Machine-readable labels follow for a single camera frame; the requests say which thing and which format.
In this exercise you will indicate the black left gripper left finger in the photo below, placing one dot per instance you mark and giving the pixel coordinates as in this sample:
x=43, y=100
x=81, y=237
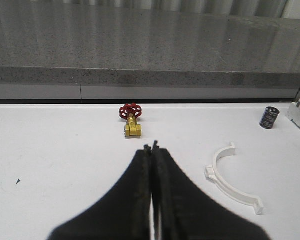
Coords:
x=123, y=213

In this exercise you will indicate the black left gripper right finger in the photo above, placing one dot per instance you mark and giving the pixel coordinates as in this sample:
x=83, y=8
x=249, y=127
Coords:
x=184, y=212

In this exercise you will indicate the white half-ring pipe clamp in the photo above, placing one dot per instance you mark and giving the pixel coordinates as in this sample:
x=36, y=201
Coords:
x=236, y=178

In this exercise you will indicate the brass valve red handwheel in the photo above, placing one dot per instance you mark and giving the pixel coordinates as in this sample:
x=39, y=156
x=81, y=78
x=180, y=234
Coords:
x=130, y=113

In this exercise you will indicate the black cylindrical capacitor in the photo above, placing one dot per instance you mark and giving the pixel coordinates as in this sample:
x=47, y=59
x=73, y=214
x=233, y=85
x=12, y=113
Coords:
x=269, y=117

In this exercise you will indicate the grey stone countertop ledge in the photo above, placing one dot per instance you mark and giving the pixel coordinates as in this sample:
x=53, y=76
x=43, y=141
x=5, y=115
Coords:
x=51, y=42

